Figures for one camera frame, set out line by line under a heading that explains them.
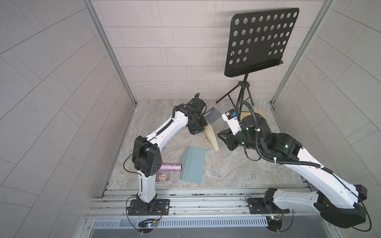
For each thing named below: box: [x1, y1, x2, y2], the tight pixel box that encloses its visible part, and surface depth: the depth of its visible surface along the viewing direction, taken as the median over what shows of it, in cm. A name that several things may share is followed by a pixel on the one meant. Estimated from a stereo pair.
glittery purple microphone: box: [159, 163, 183, 172], surface depth 83 cm
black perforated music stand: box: [215, 7, 300, 107], surface depth 69 cm
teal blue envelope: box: [181, 145, 206, 185], surface depth 87 cm
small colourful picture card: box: [155, 171, 172, 183], surface depth 80 cm
